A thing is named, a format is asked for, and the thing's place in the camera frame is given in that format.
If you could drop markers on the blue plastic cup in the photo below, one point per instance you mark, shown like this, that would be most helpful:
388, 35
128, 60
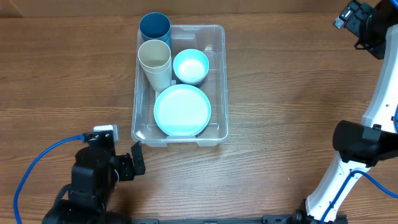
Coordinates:
169, 42
155, 25

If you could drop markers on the cream plastic cup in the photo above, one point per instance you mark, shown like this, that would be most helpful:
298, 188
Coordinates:
159, 78
154, 56

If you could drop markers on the pink plastic bowl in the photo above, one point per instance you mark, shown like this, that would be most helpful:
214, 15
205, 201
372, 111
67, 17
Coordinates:
192, 82

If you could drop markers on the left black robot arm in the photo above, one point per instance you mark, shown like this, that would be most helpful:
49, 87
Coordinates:
95, 174

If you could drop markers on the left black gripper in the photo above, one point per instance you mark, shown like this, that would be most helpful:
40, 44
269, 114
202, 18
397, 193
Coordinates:
127, 170

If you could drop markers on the light blue plastic bowl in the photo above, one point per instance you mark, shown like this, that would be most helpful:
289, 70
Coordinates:
191, 64

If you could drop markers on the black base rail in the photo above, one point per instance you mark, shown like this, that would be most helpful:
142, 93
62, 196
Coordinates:
266, 219

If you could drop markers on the grey plastic bowl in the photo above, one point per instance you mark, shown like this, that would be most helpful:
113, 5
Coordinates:
197, 84

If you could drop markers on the clear plastic storage bin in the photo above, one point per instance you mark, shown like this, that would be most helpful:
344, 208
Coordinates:
210, 39

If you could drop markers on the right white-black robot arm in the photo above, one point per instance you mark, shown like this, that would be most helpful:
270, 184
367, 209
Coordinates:
360, 146

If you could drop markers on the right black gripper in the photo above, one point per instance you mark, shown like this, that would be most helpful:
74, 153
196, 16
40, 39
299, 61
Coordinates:
362, 11

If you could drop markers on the light blue plastic plate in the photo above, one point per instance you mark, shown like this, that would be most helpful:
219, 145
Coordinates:
182, 110

